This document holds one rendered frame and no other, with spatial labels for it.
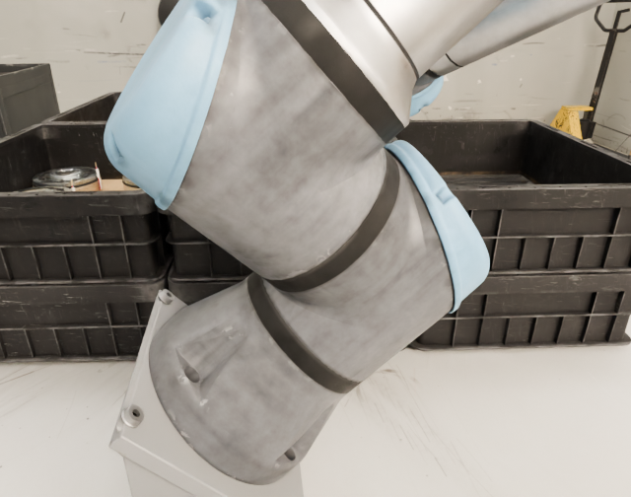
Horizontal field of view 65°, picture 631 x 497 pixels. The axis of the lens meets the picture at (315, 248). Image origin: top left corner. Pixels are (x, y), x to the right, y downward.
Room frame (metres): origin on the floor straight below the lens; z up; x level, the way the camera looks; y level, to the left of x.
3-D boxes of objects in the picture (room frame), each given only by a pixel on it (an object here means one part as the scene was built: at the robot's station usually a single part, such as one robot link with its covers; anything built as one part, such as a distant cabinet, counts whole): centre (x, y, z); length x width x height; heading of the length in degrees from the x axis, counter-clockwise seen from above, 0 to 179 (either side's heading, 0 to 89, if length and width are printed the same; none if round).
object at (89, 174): (0.80, 0.42, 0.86); 0.10 x 0.10 x 0.01
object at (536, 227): (0.72, -0.26, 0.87); 0.40 x 0.30 x 0.11; 3
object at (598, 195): (0.72, -0.26, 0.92); 0.40 x 0.30 x 0.02; 3
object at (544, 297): (0.72, -0.26, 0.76); 0.40 x 0.30 x 0.12; 3
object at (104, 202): (0.70, 0.34, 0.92); 0.40 x 0.30 x 0.02; 3
